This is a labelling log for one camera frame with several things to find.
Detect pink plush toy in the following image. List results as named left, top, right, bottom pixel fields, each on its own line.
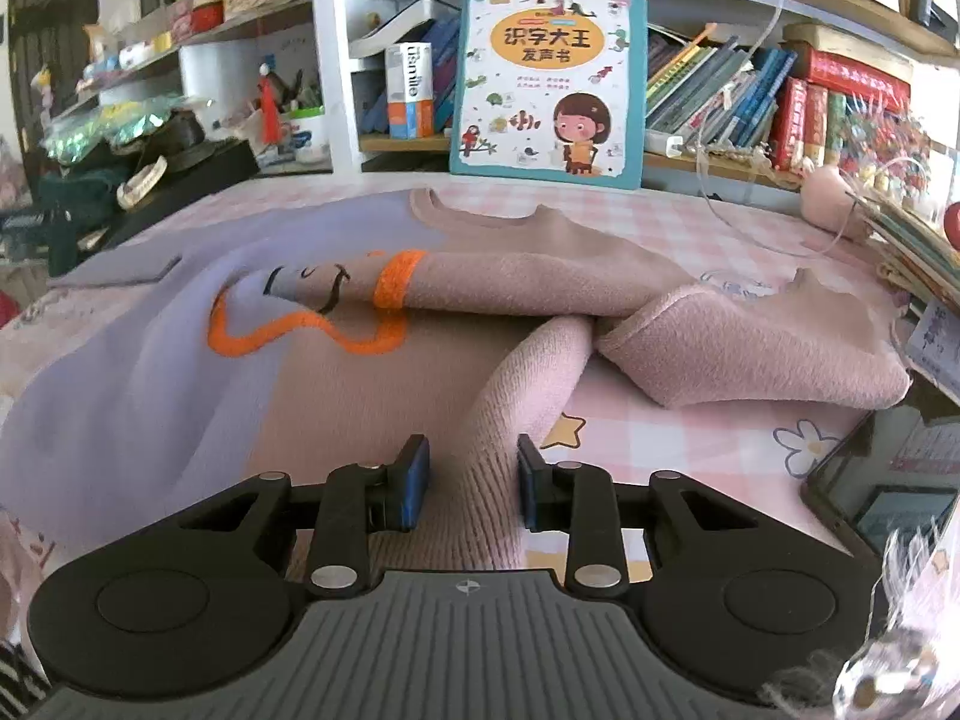
left=801, top=165, right=875, bottom=230

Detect red tassel ornament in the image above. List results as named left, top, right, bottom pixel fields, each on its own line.
left=255, top=64, right=282, bottom=147

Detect row of thin books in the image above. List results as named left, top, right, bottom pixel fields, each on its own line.
left=646, top=26, right=797, bottom=151

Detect translucent glittery ornament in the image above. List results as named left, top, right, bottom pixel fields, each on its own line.
left=757, top=532, right=960, bottom=720

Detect black tablet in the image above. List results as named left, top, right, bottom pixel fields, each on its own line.
left=801, top=390, right=960, bottom=563

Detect dark green cloth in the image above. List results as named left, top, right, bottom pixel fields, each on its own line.
left=37, top=165, right=132, bottom=278

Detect purple and pink sweater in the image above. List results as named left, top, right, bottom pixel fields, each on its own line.
left=0, top=187, right=913, bottom=586

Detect black box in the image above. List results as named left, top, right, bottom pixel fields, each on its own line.
left=105, top=139, right=260, bottom=252

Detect row of blue books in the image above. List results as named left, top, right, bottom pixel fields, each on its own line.
left=431, top=15, right=462, bottom=132

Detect white wristwatch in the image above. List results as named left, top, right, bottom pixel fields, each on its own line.
left=116, top=156, right=167, bottom=209

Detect stack of picture books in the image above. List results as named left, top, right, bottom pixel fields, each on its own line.
left=847, top=187, right=960, bottom=316

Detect wooden and white bookshelf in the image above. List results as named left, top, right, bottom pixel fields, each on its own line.
left=45, top=0, right=960, bottom=196

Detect person's striped clothing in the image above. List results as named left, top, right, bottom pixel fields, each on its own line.
left=0, top=641, right=50, bottom=713

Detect white charging cable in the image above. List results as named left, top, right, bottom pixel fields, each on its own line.
left=694, top=0, right=931, bottom=256

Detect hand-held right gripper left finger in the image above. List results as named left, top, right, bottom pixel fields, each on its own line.
left=176, top=433, right=433, bottom=602

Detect white toothbrush box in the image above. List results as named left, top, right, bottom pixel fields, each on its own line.
left=385, top=43, right=436, bottom=140

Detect children's picture book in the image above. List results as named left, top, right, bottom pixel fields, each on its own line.
left=448, top=0, right=647, bottom=190

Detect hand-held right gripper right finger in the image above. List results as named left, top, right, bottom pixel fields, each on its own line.
left=516, top=433, right=760, bottom=602

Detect bundle of pens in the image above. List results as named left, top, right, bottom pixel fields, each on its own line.
left=289, top=71, right=323, bottom=112

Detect shiny green foil wrap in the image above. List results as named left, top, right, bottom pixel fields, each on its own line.
left=41, top=97, right=192, bottom=162

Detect white printed card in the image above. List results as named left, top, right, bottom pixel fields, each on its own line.
left=904, top=298, right=960, bottom=391

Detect row of red books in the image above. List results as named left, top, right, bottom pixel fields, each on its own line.
left=769, top=45, right=912, bottom=173

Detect white tub pen holder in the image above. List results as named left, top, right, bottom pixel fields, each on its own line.
left=289, top=106, right=331, bottom=164

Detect colourful paper ornaments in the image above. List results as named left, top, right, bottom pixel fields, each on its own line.
left=844, top=94, right=931, bottom=200

